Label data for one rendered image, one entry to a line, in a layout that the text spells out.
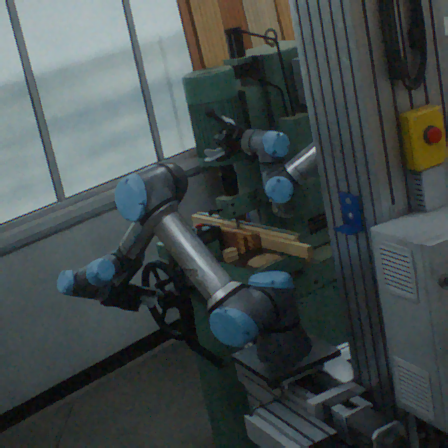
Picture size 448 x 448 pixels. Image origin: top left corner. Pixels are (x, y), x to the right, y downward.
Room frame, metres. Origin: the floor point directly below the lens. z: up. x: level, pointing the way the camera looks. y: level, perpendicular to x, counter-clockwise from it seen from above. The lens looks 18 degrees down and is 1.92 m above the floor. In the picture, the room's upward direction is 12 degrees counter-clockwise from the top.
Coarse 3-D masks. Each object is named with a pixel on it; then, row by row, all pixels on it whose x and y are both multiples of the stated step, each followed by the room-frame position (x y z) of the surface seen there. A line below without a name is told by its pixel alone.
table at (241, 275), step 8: (160, 248) 3.20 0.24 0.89; (264, 248) 2.92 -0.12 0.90; (160, 256) 3.21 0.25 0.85; (240, 256) 2.89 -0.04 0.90; (248, 256) 2.88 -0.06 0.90; (288, 256) 2.80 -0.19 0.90; (296, 256) 2.82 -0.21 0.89; (224, 264) 2.86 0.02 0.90; (232, 264) 2.83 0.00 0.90; (240, 264) 2.81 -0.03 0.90; (272, 264) 2.76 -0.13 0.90; (280, 264) 2.78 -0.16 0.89; (288, 264) 2.80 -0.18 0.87; (296, 264) 2.81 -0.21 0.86; (304, 264) 2.83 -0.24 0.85; (232, 272) 2.83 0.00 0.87; (240, 272) 2.79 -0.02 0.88; (248, 272) 2.75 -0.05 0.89; (256, 272) 2.72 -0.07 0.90; (288, 272) 2.79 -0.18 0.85; (240, 280) 2.80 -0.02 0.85
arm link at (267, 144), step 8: (256, 136) 2.64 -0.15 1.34; (264, 136) 2.61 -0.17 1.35; (272, 136) 2.59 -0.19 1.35; (280, 136) 2.59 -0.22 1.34; (248, 144) 2.66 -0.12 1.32; (256, 144) 2.63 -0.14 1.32; (264, 144) 2.59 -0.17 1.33; (272, 144) 2.57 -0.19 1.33; (280, 144) 2.59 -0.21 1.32; (288, 144) 2.60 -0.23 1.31; (256, 152) 2.64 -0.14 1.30; (264, 152) 2.60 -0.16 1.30; (272, 152) 2.57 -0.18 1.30; (280, 152) 2.58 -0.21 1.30; (264, 160) 2.61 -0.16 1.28; (272, 160) 2.60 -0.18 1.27
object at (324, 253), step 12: (312, 252) 3.06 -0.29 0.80; (324, 252) 3.04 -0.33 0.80; (312, 264) 2.94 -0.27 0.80; (324, 264) 2.96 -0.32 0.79; (300, 276) 2.90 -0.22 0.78; (312, 276) 2.93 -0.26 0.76; (324, 276) 2.95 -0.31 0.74; (300, 288) 2.89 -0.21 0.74; (312, 288) 2.92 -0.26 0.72; (204, 300) 3.01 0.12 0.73
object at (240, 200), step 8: (240, 192) 3.06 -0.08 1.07; (248, 192) 3.05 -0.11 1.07; (256, 192) 3.06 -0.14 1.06; (216, 200) 3.05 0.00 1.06; (224, 200) 3.01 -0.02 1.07; (232, 200) 3.01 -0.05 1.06; (240, 200) 3.03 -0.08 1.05; (248, 200) 3.04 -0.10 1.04; (224, 208) 3.01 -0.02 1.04; (232, 208) 3.00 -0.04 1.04; (240, 208) 3.02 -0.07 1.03; (248, 208) 3.04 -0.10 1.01; (224, 216) 3.02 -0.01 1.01; (232, 216) 3.00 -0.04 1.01
